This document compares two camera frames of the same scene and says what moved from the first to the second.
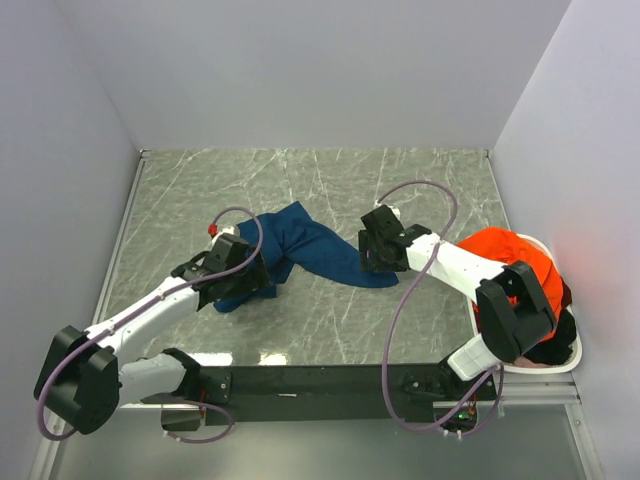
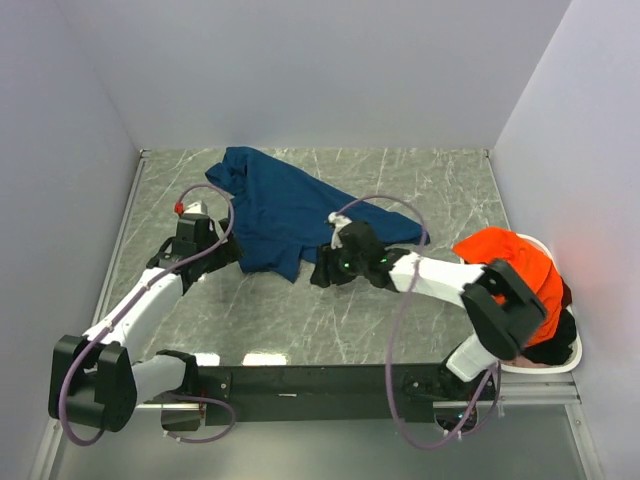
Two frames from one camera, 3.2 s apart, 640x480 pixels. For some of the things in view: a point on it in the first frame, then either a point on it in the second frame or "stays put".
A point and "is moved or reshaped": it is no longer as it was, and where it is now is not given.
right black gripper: [367, 243] -> [321, 276]
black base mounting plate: [272, 394] stays put
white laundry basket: [565, 366] stays put
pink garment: [525, 362] stays put
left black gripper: [255, 278] -> [228, 252]
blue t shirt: [289, 237] is moved or reshaped
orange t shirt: [505, 247] stays put
